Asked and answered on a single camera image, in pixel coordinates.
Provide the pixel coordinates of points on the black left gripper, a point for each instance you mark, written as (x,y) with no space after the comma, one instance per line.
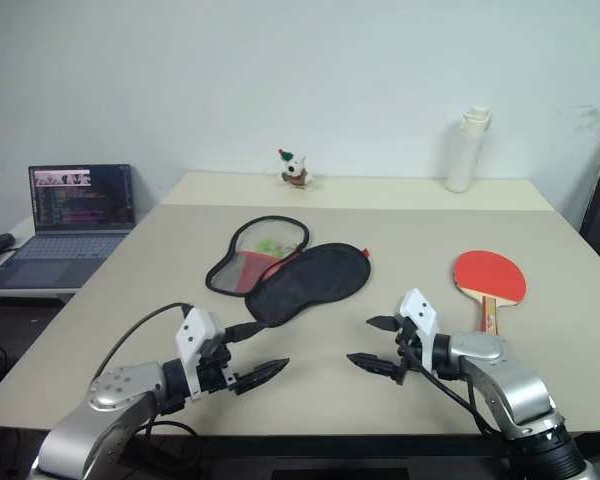
(214,372)

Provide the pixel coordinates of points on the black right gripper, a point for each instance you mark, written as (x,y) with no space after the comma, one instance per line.
(408,350)

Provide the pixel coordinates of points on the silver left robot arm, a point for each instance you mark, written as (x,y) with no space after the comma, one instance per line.
(115,430)

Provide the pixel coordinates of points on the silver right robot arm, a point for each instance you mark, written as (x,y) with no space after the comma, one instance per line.
(505,380)

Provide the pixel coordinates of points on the black racket cover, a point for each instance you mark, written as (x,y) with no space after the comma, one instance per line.
(310,280)

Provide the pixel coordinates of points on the small green object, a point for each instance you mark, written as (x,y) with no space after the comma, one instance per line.
(267,246)

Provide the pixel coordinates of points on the red table tennis paddle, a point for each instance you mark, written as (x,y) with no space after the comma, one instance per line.
(487,272)

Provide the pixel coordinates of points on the red zipper pull tab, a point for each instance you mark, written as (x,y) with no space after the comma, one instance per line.
(366,253)

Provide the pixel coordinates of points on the white plush dog toy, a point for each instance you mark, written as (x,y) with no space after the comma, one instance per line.
(295,172)

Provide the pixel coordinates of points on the white water bottle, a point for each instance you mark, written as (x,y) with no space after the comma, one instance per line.
(462,155)

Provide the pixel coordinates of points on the open grey laptop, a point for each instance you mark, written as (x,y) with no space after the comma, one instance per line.
(75,220)

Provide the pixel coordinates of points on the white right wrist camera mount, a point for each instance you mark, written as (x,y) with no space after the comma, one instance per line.
(421,312)

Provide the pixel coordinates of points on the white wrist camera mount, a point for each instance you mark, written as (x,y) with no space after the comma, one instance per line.
(421,312)
(196,327)

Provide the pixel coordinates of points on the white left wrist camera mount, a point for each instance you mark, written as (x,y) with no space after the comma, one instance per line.
(196,327)

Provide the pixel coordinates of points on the dark table frame bar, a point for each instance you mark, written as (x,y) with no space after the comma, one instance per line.
(330,446)

